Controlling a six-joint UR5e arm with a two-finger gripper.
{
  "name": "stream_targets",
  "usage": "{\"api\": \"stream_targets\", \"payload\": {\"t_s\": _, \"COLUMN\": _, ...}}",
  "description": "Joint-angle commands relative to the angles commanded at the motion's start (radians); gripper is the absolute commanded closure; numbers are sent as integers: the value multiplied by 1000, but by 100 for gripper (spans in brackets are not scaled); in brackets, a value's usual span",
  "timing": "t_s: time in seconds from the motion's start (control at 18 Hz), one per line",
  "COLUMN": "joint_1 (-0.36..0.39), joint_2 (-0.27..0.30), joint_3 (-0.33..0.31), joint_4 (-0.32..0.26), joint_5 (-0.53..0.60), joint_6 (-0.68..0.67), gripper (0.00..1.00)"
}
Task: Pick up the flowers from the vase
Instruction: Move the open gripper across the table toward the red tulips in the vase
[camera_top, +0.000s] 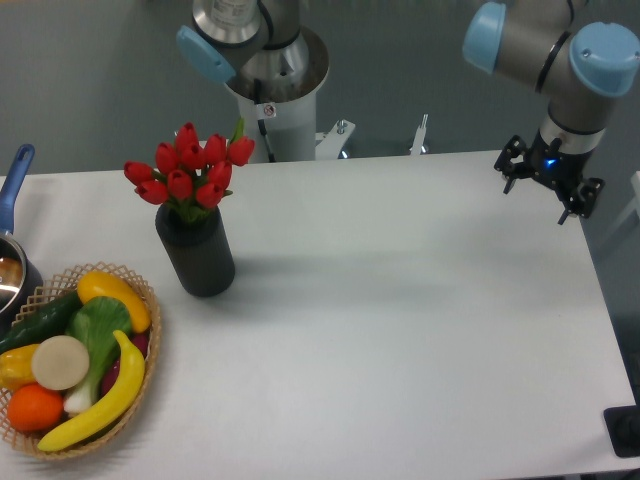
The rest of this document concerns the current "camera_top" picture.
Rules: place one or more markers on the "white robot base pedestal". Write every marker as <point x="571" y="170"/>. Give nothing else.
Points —
<point x="276" y="95"/>

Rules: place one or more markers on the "white frame at right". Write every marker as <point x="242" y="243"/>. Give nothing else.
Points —
<point x="622" y="226"/>

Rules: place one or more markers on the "green cucumber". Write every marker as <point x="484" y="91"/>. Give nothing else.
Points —
<point x="48" y="321"/>

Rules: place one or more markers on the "green bok choy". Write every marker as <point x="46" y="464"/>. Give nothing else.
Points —
<point x="93" y="325"/>

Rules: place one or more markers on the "woven wicker basket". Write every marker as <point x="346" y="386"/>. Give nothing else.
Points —
<point x="59" y="285"/>

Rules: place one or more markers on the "beige round disc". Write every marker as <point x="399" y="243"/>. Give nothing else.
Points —
<point x="60" y="362"/>

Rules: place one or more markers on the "red tulip bouquet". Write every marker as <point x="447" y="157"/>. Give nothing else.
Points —
<point x="188" y="177"/>

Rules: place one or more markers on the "yellow bell pepper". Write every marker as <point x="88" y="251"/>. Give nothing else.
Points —
<point x="16" y="370"/>

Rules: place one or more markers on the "yellow squash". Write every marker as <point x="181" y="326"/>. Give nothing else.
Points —
<point x="102" y="284"/>

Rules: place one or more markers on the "orange fruit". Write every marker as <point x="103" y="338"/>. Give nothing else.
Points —
<point x="34" y="408"/>

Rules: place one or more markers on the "white metal post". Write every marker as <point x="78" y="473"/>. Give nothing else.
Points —
<point x="419" y="145"/>

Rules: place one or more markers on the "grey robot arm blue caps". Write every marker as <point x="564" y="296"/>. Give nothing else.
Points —
<point x="583" y="74"/>

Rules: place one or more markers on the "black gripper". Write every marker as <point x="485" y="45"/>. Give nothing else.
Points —
<point x="555" y="160"/>

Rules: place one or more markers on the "white metal bracket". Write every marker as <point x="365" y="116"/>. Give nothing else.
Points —
<point x="332" y="144"/>

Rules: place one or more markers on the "blue handled saucepan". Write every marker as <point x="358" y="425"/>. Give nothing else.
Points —
<point x="19" y="277"/>

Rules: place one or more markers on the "yellow banana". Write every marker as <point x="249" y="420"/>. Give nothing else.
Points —
<point x="106" y="410"/>

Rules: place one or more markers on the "dark grey ribbed vase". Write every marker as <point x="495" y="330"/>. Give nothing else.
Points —
<point x="200" y="255"/>

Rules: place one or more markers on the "black device at table edge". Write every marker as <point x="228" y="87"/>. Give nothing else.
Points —
<point x="623" y="428"/>

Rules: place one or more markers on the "purple eggplant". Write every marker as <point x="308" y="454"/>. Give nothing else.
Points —
<point x="141" y="341"/>

